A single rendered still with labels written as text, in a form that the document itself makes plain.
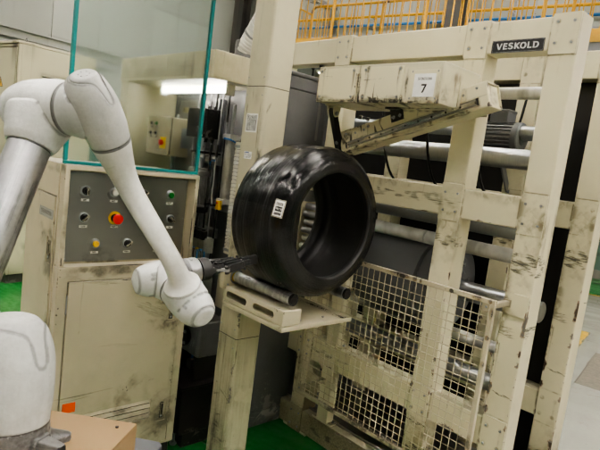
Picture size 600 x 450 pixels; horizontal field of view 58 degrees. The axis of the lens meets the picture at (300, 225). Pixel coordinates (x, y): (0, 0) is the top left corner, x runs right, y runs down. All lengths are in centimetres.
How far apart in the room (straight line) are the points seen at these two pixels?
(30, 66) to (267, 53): 329
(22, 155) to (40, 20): 1049
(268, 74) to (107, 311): 111
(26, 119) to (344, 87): 125
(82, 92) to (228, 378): 142
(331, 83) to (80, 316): 134
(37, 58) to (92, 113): 392
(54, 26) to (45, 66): 674
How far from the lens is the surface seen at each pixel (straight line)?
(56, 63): 533
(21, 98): 147
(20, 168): 142
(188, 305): 151
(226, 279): 214
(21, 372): 121
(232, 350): 232
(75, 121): 139
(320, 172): 186
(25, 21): 1174
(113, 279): 221
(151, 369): 242
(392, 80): 208
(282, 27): 225
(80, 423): 143
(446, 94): 199
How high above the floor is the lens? 139
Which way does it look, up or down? 7 degrees down
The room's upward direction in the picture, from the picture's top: 7 degrees clockwise
